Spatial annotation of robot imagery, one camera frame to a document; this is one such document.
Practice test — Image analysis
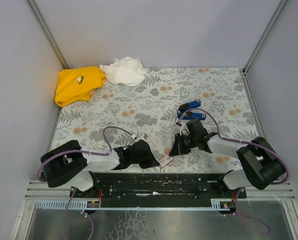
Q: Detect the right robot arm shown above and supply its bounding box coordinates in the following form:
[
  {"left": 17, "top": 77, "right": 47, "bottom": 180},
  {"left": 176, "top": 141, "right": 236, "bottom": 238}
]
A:
[{"left": 169, "top": 119, "right": 289, "bottom": 190}]

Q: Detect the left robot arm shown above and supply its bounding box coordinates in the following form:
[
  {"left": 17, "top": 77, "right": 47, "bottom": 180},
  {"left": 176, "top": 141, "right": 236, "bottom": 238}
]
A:
[{"left": 37, "top": 139, "right": 160, "bottom": 192}]

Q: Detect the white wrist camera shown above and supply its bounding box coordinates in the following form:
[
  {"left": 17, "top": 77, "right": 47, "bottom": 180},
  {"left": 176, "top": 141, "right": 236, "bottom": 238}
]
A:
[
  {"left": 132, "top": 133, "right": 149, "bottom": 142},
  {"left": 179, "top": 125, "right": 190, "bottom": 136}
]

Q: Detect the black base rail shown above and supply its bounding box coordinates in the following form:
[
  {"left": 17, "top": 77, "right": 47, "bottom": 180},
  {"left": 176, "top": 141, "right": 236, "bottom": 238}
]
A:
[{"left": 74, "top": 173, "right": 247, "bottom": 203}]

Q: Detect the red white staple box sleeve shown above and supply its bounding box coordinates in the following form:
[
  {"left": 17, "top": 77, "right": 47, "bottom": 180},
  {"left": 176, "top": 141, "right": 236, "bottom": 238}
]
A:
[{"left": 158, "top": 154, "right": 174, "bottom": 168}]

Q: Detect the blue stapler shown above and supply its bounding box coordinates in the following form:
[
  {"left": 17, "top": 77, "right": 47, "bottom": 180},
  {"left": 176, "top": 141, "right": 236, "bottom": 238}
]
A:
[{"left": 177, "top": 99, "right": 207, "bottom": 121}]

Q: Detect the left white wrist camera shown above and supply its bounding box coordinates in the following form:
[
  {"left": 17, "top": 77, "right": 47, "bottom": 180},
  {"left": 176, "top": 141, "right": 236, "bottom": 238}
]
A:
[{"left": 132, "top": 133, "right": 149, "bottom": 142}]

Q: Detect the white slotted cable duct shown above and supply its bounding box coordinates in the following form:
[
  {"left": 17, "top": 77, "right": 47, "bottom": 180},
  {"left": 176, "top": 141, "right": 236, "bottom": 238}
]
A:
[{"left": 35, "top": 198, "right": 235, "bottom": 212}]

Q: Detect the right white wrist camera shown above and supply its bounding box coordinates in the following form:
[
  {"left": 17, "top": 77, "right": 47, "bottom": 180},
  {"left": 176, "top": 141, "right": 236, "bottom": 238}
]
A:
[{"left": 179, "top": 125, "right": 190, "bottom": 136}]

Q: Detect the floral patterned table mat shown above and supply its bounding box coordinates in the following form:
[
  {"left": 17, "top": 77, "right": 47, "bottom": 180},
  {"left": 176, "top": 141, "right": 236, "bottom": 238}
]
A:
[{"left": 51, "top": 67, "right": 259, "bottom": 160}]

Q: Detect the yellow t-shirt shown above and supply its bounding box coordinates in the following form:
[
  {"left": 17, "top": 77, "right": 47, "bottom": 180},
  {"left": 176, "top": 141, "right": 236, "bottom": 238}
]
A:
[{"left": 54, "top": 66, "right": 106, "bottom": 107}]

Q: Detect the white crumpled cloth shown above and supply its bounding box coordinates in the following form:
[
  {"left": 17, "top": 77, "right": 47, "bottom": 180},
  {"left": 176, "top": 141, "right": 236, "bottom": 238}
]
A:
[{"left": 99, "top": 56, "right": 147, "bottom": 87}]

